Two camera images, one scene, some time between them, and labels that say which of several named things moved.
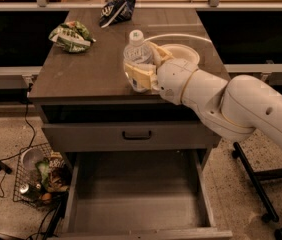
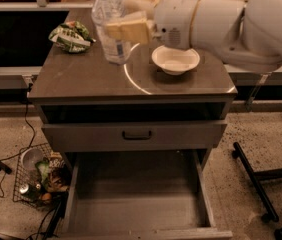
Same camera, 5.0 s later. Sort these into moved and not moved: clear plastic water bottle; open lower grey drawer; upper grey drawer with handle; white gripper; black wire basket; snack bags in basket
Moved: clear plastic water bottle; white gripper
Not moved: open lower grey drawer; snack bags in basket; upper grey drawer with handle; black wire basket
